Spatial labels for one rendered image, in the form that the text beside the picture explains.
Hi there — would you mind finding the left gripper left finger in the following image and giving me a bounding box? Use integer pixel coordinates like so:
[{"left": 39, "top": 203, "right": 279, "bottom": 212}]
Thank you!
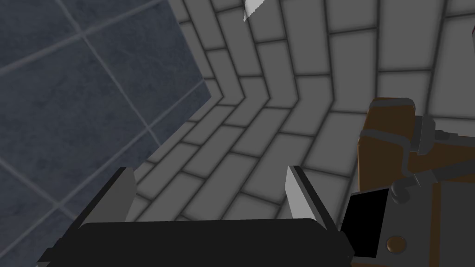
[{"left": 77, "top": 166, "right": 138, "bottom": 230}]

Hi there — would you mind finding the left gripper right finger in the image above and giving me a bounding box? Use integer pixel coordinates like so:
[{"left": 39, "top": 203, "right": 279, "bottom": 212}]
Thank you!
[{"left": 284, "top": 165, "right": 328, "bottom": 231}]

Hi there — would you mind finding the brown and grey cabinet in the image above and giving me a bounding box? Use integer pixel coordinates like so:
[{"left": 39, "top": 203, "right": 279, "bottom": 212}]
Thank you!
[{"left": 339, "top": 97, "right": 475, "bottom": 267}]

